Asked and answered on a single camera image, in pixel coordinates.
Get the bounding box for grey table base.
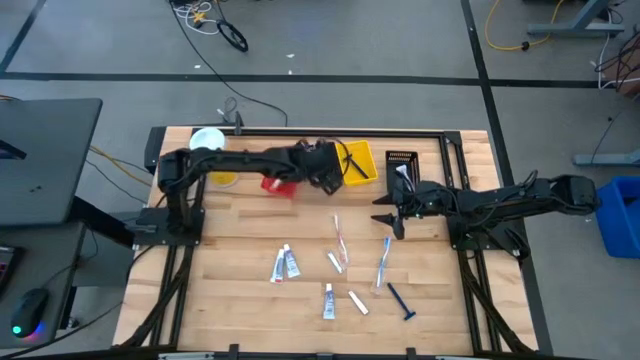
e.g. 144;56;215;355
527;0;626;39

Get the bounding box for white cable bundle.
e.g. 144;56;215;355
168;0;221;36

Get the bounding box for red plastic basket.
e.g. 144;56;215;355
260;174;300;199

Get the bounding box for dark blue disposable razor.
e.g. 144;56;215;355
342;152;372;180

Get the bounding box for yellow wipes canister white lid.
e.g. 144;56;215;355
188;126;241;189

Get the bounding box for yellow floor cable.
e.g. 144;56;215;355
483;0;566;52

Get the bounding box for black cable tangle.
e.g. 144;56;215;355
589;42;640;164

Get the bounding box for black metal table frame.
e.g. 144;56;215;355
113;124;540;360

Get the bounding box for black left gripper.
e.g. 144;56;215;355
294;138;347;197

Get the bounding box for black desk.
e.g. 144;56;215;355
0;98;104;227

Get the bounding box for toothpaste tube with red end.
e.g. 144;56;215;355
269;247;286;285

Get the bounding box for blue plastic bin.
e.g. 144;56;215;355
594;175;640;260

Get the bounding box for black computer mouse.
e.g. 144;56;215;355
9;287;50;339

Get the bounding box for black camera clamp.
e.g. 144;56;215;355
215;97;246;136

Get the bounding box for yellow cables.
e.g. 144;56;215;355
88;144;154;189

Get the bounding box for black keyboard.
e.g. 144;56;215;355
0;244;24;297

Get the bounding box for yellow plastic basket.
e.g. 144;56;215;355
335;139;380;188

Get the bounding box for white floor cable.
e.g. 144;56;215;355
597;34;640;91

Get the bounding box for grey table foot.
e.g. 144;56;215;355
573;149;640;167

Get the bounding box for black plastic basket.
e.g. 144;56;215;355
384;149;422;195

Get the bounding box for long black floor cable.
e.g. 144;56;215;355
169;2;290;127

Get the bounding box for coiled black cable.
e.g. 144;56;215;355
215;18;250;54

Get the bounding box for small white blue toothpaste tube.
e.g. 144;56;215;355
282;243;302;280
322;282;337;321
394;163;415;194

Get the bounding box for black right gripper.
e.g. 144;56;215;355
370;176;452;241

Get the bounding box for red toothbrush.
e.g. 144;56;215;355
332;213;351;271

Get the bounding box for dark grey desk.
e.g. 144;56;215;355
0;222;86;351

